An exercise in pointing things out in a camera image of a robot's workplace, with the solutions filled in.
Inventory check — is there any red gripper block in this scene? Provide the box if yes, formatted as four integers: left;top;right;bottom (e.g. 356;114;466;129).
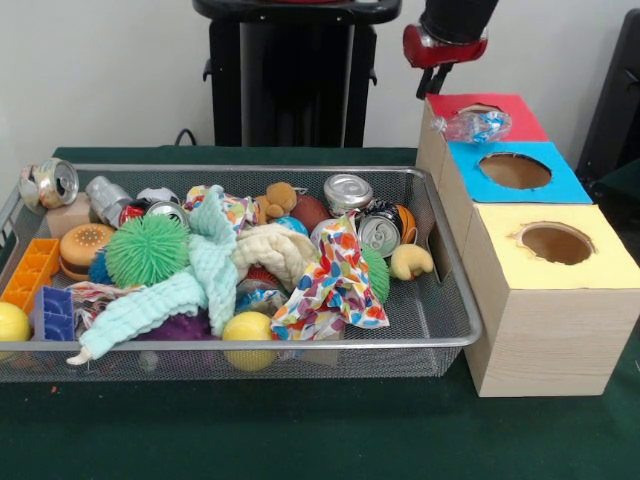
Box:
403;23;489;99

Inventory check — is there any crushed bottle with blue-red label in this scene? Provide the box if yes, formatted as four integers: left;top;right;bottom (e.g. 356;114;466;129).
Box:
430;110;512;145

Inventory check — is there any colourful dotted cloth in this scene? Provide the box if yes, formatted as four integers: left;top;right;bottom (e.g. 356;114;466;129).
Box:
271;212;389;342

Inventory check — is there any large green spiky ball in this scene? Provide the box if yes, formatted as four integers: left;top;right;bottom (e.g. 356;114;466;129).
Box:
105;215;191;289

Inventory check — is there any clear mesh bin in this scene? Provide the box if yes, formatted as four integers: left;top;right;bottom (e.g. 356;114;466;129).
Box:
0;162;485;382

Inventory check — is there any wooden box with three holes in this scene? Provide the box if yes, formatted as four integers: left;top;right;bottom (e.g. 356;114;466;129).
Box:
416;91;640;399

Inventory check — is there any silver drink can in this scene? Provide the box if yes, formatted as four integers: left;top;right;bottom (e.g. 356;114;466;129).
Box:
323;173;375;215

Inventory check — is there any brown plush bear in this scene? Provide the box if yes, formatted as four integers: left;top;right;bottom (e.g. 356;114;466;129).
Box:
255;182;297;221

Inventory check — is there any green covered side table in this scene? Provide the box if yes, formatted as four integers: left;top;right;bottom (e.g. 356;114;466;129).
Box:
592;159;640;206

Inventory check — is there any yellow ball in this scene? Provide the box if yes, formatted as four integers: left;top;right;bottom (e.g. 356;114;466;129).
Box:
0;302;32;342
222;312;277;372

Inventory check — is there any mint green knitted cloth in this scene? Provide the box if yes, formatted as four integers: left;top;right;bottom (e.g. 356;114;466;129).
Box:
66;184;239;366

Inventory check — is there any dark green tablecloth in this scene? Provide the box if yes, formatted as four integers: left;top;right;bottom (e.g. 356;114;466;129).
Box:
0;144;640;480

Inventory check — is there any toy burger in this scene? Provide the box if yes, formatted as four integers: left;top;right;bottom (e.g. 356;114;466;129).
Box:
58;223;116;281

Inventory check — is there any crushed colourful drink can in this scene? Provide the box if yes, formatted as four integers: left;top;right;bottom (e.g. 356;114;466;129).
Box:
18;158;80;214

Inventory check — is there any orange plastic grid tray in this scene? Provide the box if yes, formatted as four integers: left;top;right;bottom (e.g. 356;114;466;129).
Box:
0;238;61;314

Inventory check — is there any purple toy block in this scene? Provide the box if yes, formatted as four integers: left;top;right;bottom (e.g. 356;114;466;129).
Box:
29;286;76;342

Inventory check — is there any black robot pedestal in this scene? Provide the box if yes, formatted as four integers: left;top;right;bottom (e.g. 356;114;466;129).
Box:
192;0;404;149

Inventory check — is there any black looped cable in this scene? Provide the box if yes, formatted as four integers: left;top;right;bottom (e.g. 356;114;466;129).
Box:
172;127;217;149

